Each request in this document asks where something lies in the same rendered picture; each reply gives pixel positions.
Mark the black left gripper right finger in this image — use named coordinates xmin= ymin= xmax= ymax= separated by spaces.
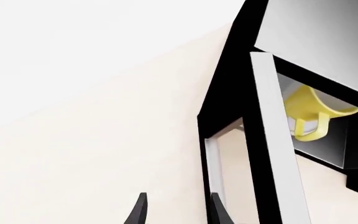
xmin=210 ymin=192 xmax=237 ymax=224

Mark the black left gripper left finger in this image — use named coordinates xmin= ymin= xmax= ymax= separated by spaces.
xmin=123 ymin=192 xmax=149 ymax=224

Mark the black microwave door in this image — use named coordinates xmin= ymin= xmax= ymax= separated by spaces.
xmin=196 ymin=0 xmax=313 ymax=224

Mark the yellow and white mug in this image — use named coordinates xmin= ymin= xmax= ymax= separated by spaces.
xmin=283 ymin=84 xmax=358 ymax=143

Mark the black microwave oven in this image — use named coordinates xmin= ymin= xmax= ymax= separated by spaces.
xmin=249 ymin=0 xmax=358 ymax=202

